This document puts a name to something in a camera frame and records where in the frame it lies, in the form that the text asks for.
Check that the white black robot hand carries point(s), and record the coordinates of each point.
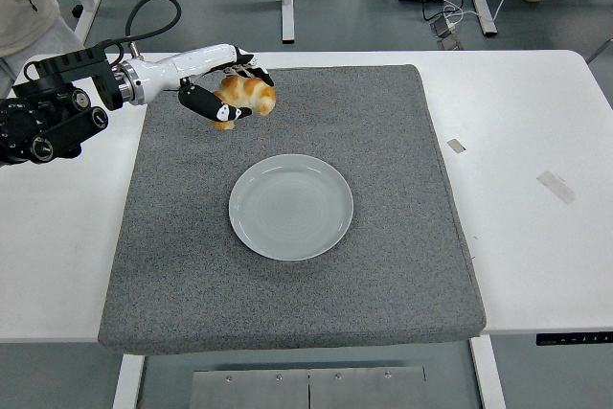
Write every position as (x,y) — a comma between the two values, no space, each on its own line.
(191,61)

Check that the golden croissant bread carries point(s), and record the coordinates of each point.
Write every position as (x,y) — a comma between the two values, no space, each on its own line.
(254,95)

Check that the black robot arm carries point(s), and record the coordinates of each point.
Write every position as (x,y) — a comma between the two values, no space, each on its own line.
(48,126)

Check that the pale grey round plate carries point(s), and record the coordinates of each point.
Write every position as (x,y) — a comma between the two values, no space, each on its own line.
(292,208)

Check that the grey metal plate with screws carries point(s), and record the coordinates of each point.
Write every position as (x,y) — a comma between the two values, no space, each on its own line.
(306,387)

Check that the black caster wheel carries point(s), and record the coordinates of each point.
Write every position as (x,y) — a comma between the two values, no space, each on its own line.
(77,10)

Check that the person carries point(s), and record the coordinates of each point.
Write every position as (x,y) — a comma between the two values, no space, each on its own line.
(24,11)

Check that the grey foot pedal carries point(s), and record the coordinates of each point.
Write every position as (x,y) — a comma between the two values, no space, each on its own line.
(441,27)
(451,43)

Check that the grey speckled mat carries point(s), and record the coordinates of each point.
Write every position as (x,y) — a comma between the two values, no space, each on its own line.
(311,294)

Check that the small clear tape piece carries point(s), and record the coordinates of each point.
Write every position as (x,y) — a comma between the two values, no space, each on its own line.
(456,146)

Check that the long clear tape piece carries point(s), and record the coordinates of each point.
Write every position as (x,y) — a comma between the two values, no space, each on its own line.
(555,187)

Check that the grey metal bar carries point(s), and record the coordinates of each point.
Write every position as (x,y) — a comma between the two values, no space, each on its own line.
(602,48)

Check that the black table control panel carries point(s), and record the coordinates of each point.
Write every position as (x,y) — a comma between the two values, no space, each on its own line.
(574,339)

